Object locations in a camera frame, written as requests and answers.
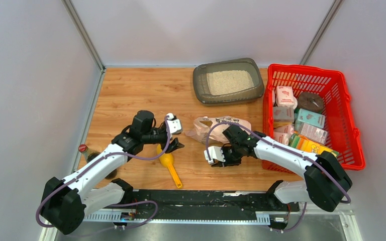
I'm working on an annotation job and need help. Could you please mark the yellow plastic scoop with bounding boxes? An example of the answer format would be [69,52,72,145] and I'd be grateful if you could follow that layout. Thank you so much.
[156,145,183,189]

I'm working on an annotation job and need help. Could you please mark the pink cat litter bag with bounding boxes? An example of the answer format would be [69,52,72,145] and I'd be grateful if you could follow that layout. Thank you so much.
[184,115,252,145]

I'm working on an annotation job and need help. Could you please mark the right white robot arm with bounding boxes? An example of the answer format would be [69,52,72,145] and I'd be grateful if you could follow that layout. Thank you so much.
[204,123,352,212]

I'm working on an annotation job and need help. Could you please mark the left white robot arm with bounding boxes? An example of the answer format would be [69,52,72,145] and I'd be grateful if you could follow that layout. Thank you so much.
[35,110,183,235]

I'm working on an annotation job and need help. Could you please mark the grey pink box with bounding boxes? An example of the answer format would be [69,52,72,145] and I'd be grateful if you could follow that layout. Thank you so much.
[273,106,295,123]

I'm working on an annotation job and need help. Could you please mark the grey litter box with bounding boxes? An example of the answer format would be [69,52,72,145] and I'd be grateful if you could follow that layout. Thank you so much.
[192,58,265,106]

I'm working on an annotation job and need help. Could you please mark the teal box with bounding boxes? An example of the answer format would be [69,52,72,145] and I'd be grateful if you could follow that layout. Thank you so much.
[295,108,326,129]

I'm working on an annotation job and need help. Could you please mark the small pink pack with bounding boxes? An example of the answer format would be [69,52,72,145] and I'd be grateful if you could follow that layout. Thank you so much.
[273,124,294,145]

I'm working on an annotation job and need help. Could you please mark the cola bottle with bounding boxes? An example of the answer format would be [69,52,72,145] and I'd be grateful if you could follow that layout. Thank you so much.
[78,144,117,180]

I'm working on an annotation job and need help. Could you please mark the pink white carton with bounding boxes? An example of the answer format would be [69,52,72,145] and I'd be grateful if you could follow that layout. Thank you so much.
[275,86,298,109]

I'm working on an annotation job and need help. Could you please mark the brown round tin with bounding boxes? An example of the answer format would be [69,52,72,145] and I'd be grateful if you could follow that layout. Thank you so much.
[297,92,324,113]

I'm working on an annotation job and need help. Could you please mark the red plastic basket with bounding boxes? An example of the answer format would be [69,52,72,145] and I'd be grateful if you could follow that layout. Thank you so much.
[263,64,366,171]

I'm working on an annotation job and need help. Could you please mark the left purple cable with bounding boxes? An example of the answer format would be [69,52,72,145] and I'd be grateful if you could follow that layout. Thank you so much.
[35,115,172,230]

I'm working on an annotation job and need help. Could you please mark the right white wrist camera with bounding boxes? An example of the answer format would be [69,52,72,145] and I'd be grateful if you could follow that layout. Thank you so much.
[204,146,226,165]

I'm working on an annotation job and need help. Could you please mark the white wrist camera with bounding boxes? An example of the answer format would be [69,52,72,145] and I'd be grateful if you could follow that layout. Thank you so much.
[165,113,183,135]
[204,146,226,165]

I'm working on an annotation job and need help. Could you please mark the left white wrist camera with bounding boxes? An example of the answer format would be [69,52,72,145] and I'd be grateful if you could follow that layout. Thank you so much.
[165,113,183,135]

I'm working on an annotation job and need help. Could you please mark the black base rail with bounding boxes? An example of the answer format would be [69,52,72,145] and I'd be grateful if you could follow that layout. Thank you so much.
[100,189,300,221]

